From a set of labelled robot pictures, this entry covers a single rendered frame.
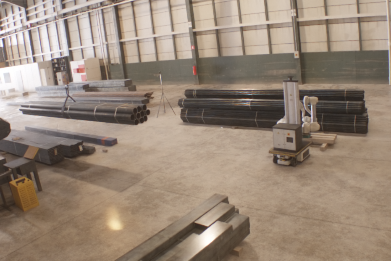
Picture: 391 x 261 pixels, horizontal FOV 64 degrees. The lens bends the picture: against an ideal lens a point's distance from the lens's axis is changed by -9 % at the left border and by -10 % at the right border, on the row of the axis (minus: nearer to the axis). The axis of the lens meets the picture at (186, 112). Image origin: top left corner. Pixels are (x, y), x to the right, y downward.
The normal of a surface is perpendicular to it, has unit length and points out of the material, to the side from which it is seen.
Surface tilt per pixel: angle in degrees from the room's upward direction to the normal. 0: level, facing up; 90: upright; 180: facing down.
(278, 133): 90
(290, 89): 90
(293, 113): 90
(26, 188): 90
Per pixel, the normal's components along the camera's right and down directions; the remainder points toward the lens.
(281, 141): -0.67, 0.25
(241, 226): 0.75, 0.06
